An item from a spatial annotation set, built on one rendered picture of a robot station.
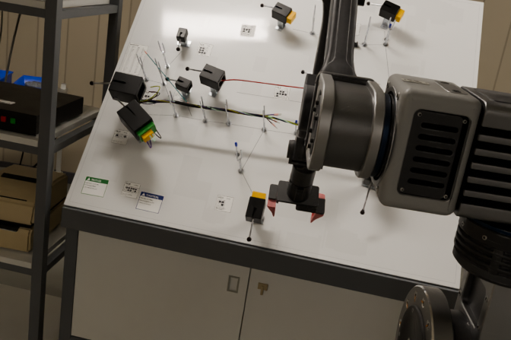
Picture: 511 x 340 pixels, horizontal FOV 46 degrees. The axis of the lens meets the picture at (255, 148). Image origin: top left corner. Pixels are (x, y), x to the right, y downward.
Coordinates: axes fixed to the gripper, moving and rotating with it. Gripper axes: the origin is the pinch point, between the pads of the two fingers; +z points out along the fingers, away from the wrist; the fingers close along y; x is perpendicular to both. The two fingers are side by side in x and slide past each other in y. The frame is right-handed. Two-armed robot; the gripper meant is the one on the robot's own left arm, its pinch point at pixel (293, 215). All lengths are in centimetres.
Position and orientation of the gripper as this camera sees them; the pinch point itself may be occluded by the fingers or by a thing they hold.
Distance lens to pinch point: 157.3
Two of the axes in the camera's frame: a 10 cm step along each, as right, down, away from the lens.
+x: -1.2, 7.1, -7.0
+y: -9.9, -1.6, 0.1
